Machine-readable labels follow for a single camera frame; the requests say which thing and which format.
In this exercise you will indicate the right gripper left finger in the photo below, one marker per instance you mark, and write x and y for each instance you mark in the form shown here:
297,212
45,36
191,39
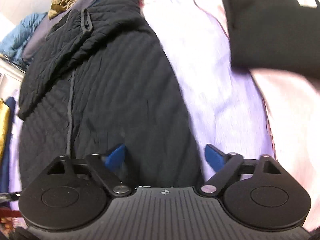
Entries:
103,168

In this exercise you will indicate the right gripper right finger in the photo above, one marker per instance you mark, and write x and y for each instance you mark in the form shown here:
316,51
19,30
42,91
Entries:
226,168

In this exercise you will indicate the black quilted jacket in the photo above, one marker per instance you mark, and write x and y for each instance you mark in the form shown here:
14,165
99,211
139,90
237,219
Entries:
102,79

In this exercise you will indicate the lavender bed sheet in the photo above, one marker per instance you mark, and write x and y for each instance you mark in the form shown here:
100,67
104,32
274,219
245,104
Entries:
207,92

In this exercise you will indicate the navy blue fabric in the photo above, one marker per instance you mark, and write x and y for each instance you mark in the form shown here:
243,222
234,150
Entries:
11,103

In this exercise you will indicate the gold satin fabric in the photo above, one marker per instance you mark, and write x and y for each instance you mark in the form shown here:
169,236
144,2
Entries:
4,124

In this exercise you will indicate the black folded garment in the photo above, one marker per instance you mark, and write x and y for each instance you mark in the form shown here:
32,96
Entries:
274,34

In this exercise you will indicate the grey purple mattress pad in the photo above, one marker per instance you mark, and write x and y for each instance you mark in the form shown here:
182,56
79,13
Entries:
39,36

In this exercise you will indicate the light blue down jacket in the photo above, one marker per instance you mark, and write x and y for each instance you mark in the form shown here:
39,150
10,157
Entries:
13,44

